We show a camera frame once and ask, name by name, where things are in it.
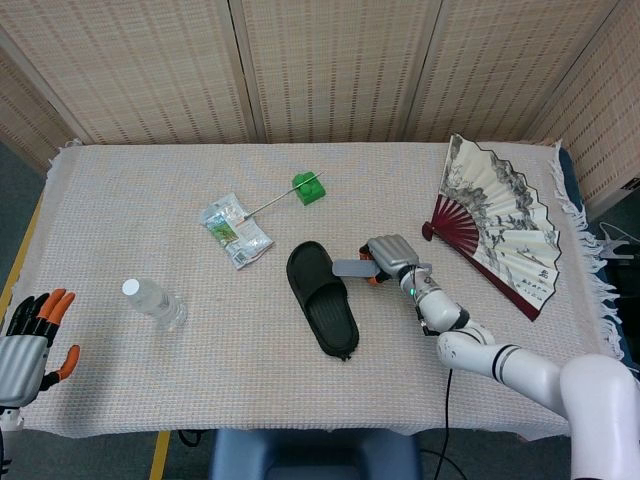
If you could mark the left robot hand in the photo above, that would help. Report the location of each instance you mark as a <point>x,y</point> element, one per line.
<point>20,360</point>

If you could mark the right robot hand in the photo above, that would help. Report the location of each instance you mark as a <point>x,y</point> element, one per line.
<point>395,255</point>

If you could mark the grey scrub brush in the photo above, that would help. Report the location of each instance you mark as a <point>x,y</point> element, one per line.
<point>352,267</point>

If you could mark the black rubber slipper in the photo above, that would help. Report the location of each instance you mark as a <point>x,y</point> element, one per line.
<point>325,310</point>

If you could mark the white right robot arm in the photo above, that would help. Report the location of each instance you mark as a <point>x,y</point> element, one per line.
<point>500,357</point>

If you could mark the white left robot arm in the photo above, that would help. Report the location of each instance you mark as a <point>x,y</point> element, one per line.
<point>7,417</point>

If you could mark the green toy building block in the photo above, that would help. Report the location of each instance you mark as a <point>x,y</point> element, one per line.
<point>310,192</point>

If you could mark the painted paper folding fan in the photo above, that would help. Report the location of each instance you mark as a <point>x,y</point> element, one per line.
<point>500,200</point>

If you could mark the metal table knife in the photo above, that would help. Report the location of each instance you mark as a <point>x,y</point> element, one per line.
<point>272,202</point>

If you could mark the clear plastic water bottle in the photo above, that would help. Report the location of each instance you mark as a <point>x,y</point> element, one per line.
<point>150,302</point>

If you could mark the crumpled snack packet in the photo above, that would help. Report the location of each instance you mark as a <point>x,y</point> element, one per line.
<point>232,232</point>

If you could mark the white waffle-weave tablecloth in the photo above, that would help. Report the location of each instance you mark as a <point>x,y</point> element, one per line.
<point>200,375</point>

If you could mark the bamboo folding screen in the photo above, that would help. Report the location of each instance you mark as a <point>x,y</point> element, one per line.
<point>325,60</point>

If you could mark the white plastic clamp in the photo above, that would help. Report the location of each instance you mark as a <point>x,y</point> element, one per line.
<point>617,245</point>

